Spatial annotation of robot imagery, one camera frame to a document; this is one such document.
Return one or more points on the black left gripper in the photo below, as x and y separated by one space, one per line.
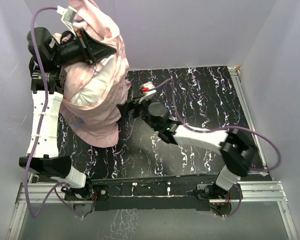
92 50

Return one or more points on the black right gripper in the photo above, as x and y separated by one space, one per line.
125 108

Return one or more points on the pink purple Elsa pillowcase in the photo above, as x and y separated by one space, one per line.
96 125

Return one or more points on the white pillow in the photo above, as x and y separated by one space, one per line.
101 77

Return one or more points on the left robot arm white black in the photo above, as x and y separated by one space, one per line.
47 72

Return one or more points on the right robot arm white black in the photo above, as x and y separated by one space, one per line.
236 149

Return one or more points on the black marbled table mat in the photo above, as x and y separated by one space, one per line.
205 97

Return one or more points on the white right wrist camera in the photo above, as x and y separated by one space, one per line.
147 91

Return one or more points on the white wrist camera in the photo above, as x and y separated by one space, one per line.
67 16
147 91

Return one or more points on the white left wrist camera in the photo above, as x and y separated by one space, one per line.
67 16

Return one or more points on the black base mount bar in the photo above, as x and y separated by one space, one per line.
147 193

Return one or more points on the aluminium frame rail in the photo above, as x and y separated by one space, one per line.
253 188

